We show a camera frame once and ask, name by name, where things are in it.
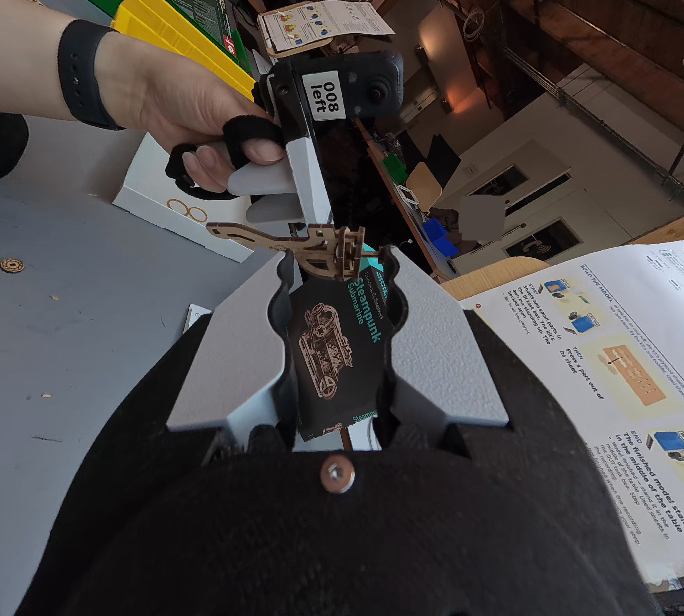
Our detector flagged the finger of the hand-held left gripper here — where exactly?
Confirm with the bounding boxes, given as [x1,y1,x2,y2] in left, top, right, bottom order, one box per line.
[285,136,334,227]

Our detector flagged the white cardboard box tray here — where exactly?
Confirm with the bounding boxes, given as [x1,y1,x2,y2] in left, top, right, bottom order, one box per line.
[112,132,254,263]

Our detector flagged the stacked yellow plastic bins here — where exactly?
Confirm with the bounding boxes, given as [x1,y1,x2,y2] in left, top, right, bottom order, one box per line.
[109,0,257,101]

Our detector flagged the black wristband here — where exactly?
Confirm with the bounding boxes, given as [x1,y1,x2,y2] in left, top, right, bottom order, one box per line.
[57,19,126,132]

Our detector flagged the person's left hand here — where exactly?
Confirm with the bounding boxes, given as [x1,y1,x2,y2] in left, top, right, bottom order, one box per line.
[96,31,286,195]

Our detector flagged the dark model kit box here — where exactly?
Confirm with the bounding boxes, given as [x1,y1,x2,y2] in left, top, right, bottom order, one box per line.
[289,242,393,440]

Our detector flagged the small green bin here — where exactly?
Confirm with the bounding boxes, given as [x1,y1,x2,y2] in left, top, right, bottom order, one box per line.
[382,152,409,184]

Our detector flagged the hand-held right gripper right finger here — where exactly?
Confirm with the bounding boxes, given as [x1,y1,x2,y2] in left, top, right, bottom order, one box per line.
[373,245,511,451]

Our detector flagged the clipboard with paper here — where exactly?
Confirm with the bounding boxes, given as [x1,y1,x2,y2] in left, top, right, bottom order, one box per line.
[256,0,396,59]

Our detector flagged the white printed instruction sheet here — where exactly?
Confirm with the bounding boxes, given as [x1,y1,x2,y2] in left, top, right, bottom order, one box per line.
[460,241,684,592]

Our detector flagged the tan rubber bands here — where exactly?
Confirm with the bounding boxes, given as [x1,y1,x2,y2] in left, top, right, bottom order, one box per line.
[167,198,208,224]

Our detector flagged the blue plastic bins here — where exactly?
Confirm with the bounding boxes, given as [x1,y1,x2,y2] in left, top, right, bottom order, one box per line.
[421,217,461,260]

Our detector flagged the wooden model assembly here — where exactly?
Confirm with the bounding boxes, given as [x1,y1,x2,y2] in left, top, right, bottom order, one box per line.
[206,221,385,281]

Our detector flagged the black wrist rest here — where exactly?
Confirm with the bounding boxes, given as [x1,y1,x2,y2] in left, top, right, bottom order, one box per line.
[0,113,29,180]

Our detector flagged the wooden chair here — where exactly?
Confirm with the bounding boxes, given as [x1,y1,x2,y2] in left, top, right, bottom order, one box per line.
[405,162,443,214]

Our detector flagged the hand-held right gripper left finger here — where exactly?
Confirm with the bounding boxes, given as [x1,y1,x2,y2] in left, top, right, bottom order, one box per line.
[166,250,299,451]

